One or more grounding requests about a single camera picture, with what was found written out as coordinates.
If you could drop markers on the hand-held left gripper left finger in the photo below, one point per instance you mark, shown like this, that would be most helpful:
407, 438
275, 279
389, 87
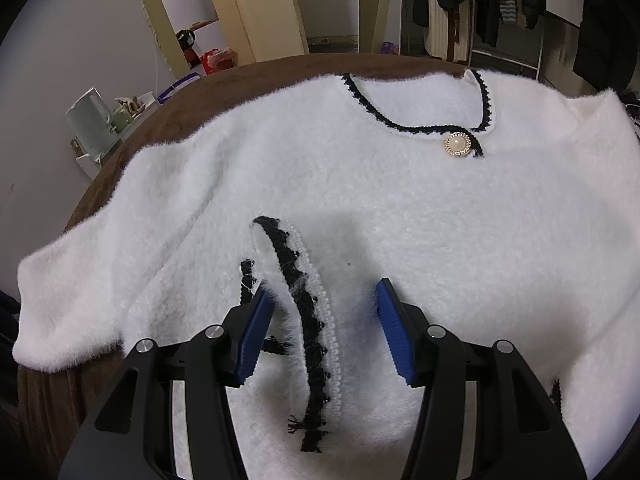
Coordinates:
252, 336

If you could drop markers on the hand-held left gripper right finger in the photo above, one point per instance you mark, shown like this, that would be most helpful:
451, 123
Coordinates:
395, 331

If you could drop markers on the white fuzzy sweater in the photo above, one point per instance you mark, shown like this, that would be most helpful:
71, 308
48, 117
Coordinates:
350, 170

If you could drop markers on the white clothes rack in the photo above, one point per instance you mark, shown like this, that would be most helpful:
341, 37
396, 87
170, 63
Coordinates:
540, 50

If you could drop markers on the dark hanging clothes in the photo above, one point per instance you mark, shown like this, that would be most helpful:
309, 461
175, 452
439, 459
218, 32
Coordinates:
487, 15

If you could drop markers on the brown blanket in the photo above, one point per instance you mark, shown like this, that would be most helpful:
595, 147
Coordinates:
165, 120

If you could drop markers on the green mug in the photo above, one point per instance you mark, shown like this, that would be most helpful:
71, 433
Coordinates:
121, 117

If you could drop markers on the purple and white box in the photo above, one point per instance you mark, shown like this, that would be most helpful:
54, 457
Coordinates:
177, 85

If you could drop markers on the pale green electric kettle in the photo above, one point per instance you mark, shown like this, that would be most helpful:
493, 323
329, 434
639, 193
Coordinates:
92, 125

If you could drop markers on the red box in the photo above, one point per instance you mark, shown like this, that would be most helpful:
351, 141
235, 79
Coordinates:
217, 61

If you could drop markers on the black and red object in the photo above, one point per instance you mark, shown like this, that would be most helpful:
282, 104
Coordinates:
185, 39

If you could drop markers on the beige hanging garment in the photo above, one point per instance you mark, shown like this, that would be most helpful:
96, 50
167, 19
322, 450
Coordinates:
442, 30

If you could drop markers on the light wooden door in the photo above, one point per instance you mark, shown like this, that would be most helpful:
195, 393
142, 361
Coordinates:
260, 5

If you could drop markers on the large black hanging coat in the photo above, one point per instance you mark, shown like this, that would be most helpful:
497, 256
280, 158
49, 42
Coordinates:
610, 25

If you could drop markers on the light wooden door frame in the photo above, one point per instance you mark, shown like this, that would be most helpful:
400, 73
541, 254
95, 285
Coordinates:
160, 5

